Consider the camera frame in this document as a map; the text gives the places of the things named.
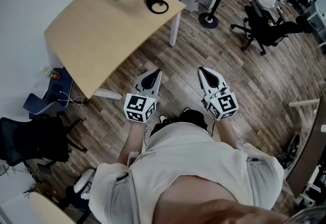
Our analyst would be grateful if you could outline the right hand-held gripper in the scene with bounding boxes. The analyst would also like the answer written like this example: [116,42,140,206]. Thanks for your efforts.
[198,67,239,122]

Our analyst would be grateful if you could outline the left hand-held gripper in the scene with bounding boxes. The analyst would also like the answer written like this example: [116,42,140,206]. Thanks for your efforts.
[124,69,163,124]

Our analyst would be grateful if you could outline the person's right forearm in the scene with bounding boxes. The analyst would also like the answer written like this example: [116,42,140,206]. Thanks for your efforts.
[215,118,243,150]

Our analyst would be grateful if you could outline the person's left forearm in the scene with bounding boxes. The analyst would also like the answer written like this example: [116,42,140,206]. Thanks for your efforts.
[118,120,149,165]

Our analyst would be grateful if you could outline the person's left shoe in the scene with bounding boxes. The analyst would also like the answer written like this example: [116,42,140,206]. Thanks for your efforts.
[158,113,172,125]

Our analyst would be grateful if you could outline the person's black trousers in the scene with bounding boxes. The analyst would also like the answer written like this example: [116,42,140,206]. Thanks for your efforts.
[150,108,207,137]

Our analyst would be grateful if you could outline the light wooden table white legs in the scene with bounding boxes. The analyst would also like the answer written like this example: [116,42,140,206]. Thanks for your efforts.
[43,0,187,101]

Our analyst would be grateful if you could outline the black reclined office chair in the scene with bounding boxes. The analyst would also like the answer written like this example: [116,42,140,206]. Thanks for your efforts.
[230,0,314,56]

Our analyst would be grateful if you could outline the person's white shirt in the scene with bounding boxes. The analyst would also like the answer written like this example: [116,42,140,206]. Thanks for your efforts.
[88,122,285,224]

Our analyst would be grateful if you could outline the blue padded chair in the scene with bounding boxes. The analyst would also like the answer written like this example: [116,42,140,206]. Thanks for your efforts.
[22,67,74,119]

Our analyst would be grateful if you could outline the white domed device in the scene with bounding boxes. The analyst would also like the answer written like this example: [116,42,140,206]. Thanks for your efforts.
[73,169,96,193]

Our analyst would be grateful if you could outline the person's neck and chin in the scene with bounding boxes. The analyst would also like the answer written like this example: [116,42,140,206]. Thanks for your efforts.
[152,175,290,224]

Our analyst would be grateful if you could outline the black mesh office chair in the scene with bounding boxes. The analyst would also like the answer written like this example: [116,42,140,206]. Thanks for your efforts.
[0,112,89,176]

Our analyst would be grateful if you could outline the round beige table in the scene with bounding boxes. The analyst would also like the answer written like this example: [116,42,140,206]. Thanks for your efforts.
[0,191,75,224]

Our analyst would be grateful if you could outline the person's eyeglasses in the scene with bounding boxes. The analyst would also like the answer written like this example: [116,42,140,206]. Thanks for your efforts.
[290,205,326,224]

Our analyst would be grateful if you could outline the white charging cable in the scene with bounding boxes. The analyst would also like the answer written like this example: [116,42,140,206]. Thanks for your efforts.
[58,90,85,109]

